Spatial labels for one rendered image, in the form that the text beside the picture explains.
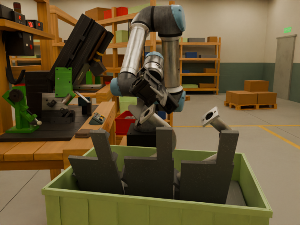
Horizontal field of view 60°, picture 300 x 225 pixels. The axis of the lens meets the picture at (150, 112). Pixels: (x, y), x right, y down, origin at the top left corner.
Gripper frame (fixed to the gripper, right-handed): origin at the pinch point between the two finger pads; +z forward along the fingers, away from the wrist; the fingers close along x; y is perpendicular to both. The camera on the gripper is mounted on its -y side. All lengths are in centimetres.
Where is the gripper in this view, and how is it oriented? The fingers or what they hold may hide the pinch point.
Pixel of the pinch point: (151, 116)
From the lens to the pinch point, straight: 73.7
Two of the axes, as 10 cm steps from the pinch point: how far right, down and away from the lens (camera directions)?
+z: -0.8, 5.9, -8.1
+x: 6.8, -5.6, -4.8
